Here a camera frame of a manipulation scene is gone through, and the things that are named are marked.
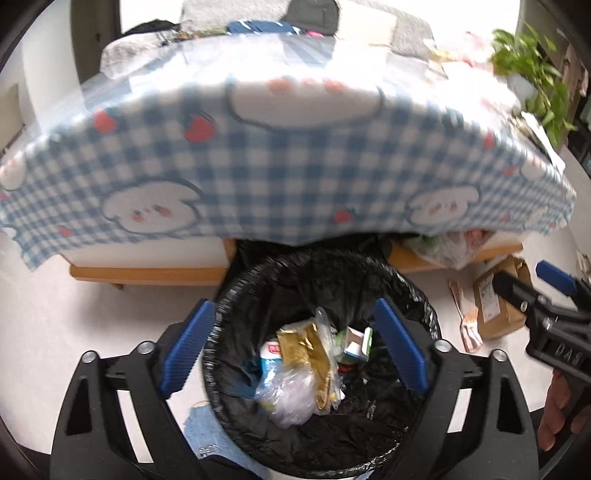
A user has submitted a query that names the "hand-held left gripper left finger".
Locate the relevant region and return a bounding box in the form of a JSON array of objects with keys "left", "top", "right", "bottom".
[{"left": 48, "top": 299, "right": 218, "bottom": 480}]

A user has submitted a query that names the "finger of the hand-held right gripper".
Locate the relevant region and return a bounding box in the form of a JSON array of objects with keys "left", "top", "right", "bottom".
[
  {"left": 493, "top": 271, "right": 544, "bottom": 324},
  {"left": 536, "top": 261, "right": 591, "bottom": 301}
]

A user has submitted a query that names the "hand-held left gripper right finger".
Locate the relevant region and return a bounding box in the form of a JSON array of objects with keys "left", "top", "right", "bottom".
[{"left": 369, "top": 298, "right": 540, "bottom": 480}]

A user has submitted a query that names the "green white small box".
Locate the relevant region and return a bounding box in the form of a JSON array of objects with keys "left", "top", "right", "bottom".
[{"left": 335, "top": 327, "right": 374, "bottom": 365}]

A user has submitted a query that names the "blue white milk carton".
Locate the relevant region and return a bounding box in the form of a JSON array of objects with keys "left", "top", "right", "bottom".
[{"left": 256, "top": 339, "right": 284, "bottom": 398}]

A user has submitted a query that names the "bin with black liner bag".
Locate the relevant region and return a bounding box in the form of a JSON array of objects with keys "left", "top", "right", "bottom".
[{"left": 203, "top": 233, "right": 441, "bottom": 478}]

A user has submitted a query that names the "gold lined paper bag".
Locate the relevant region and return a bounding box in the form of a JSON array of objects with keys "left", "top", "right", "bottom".
[{"left": 276, "top": 322, "right": 345, "bottom": 411}]

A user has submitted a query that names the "clear plastic bag gold foil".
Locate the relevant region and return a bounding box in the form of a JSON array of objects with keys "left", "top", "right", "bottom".
[{"left": 254, "top": 307, "right": 340, "bottom": 428}]

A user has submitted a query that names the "person's right hand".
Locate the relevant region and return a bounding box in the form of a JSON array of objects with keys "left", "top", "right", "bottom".
[{"left": 538, "top": 369, "right": 583, "bottom": 452}]

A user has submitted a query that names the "brown cardboard box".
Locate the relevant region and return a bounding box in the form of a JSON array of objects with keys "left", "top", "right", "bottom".
[{"left": 473, "top": 256, "right": 532, "bottom": 340}]

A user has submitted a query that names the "brown white paper wrapper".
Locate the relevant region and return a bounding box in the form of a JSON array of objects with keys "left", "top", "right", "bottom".
[{"left": 448, "top": 279, "right": 484, "bottom": 354}]

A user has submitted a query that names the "light blue cloth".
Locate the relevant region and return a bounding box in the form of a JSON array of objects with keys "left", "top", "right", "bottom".
[{"left": 184, "top": 401, "right": 259, "bottom": 480}]

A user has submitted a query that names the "crumpled translucent plastic bag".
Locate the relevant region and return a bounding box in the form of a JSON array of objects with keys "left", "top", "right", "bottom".
[{"left": 406, "top": 231, "right": 485, "bottom": 271}]

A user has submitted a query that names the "white paper sachet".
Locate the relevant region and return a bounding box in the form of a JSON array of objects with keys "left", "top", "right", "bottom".
[{"left": 522, "top": 111, "right": 566, "bottom": 171}]

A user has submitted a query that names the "dark shelf unit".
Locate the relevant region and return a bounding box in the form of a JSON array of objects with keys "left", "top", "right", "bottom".
[{"left": 554, "top": 28, "right": 591, "bottom": 176}]

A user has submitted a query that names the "blue checked bear tablecloth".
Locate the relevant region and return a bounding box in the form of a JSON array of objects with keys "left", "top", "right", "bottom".
[{"left": 0, "top": 32, "right": 577, "bottom": 273}]

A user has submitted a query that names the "green potted plant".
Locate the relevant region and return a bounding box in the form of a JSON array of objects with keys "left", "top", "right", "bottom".
[{"left": 490, "top": 23, "right": 578, "bottom": 148}]

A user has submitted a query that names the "beige cushion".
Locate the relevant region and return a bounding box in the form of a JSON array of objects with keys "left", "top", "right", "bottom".
[{"left": 339, "top": 2, "right": 398, "bottom": 47}]

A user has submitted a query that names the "black cloth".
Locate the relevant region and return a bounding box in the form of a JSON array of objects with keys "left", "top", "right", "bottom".
[{"left": 122, "top": 19, "right": 178, "bottom": 38}]

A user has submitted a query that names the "blue jacket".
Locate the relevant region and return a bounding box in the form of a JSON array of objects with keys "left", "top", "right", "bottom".
[{"left": 226, "top": 19, "right": 305, "bottom": 35}]

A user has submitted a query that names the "dark door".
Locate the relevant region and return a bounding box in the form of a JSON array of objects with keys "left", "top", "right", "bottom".
[{"left": 71, "top": 0, "right": 122, "bottom": 84}]

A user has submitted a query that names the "grey patterned sofa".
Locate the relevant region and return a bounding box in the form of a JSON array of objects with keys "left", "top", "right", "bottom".
[{"left": 100, "top": 0, "right": 437, "bottom": 79}]

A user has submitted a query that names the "black backpack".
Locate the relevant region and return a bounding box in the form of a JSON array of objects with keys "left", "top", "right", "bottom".
[{"left": 281, "top": 0, "right": 340, "bottom": 35}]

